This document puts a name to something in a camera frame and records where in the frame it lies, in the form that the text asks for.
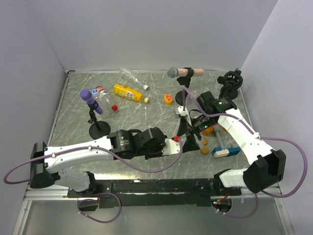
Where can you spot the silver head microphone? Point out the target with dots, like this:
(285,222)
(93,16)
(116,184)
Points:
(184,72)

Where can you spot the colourful toy brick stack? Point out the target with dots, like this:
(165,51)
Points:
(217,130)

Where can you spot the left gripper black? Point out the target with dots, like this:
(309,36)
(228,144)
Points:
(159,152)

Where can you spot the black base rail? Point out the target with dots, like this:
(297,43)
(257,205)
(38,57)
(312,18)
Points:
(156,192)

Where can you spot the yellow lemon drink bottle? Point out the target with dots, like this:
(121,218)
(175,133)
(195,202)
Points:
(129,93)

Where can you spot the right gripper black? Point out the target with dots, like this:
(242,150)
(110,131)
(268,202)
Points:
(190,144)

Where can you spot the purple microphone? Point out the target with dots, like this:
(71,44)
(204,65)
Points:
(87,97)

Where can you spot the blue white loose cap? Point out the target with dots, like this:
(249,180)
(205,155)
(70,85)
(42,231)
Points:
(95,92)

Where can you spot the red label clear bottle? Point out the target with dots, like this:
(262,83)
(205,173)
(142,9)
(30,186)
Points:
(105,101)

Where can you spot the orange gold bottle cap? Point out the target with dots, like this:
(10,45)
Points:
(204,150)

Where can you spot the yellow orange toy block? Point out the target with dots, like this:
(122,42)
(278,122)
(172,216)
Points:
(168,100)

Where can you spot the blue beige toy brick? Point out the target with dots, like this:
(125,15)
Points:
(225,152)

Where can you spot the orange bottle red cap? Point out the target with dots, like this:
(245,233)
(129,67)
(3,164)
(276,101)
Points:
(208,131)

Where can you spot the black clamp stand rear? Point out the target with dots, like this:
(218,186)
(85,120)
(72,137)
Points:
(231,82)

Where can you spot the aluminium frame rail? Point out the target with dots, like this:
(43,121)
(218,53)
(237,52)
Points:
(52,193)

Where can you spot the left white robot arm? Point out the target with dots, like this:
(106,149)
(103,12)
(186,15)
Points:
(53,164)

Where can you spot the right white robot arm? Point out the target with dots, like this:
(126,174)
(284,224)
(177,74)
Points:
(266,165)

